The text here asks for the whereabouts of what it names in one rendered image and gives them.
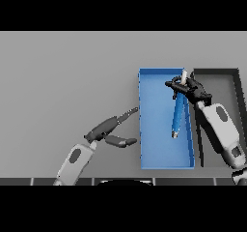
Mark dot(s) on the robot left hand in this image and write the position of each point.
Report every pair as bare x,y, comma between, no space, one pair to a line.
104,128

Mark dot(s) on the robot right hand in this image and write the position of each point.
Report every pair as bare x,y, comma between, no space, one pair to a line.
193,91

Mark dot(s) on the blue pipe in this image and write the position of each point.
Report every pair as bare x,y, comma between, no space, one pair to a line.
178,113

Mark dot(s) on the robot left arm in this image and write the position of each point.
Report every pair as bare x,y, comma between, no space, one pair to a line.
73,162

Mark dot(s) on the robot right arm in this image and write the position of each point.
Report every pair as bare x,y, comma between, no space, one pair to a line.
222,133

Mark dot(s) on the dark grey bin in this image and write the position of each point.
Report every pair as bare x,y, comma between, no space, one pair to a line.
222,84

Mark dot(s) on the blue bin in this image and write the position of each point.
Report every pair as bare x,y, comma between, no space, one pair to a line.
157,126

